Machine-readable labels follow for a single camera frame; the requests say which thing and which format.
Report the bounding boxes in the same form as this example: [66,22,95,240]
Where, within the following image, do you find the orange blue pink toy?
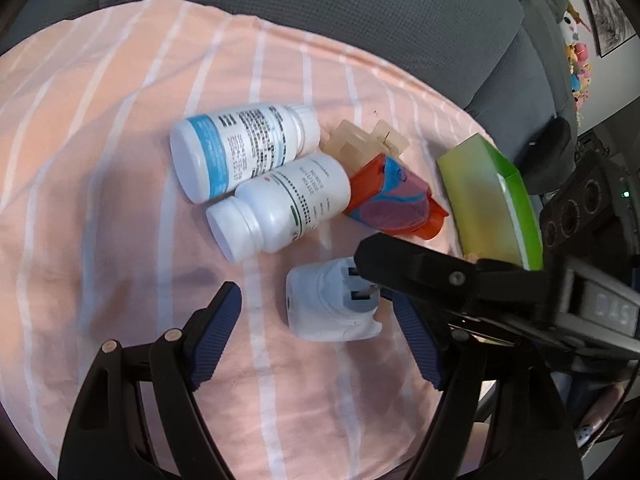
[345,154,449,240]

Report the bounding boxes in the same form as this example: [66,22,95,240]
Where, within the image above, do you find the white power adapter plug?
[285,258,382,342]

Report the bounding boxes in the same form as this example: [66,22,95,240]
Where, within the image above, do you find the translucent plastic clip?
[320,120,409,176]

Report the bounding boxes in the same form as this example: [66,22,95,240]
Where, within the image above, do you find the white bottle green label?
[206,152,350,264]

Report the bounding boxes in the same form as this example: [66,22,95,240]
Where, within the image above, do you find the white bottle blue label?
[169,103,320,204]

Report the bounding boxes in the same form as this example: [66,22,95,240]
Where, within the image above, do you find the green cardboard box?
[437,133,544,271]

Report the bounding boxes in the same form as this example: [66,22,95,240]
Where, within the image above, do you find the black sofa cushion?
[515,117,574,195]

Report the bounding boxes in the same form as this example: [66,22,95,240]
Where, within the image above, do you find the colourful plush toys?
[560,3,592,112]

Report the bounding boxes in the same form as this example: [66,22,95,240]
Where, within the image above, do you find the grey green sofa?
[1,0,577,167]

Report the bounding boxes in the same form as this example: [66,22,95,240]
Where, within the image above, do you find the black framed picture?
[584,0,637,58]

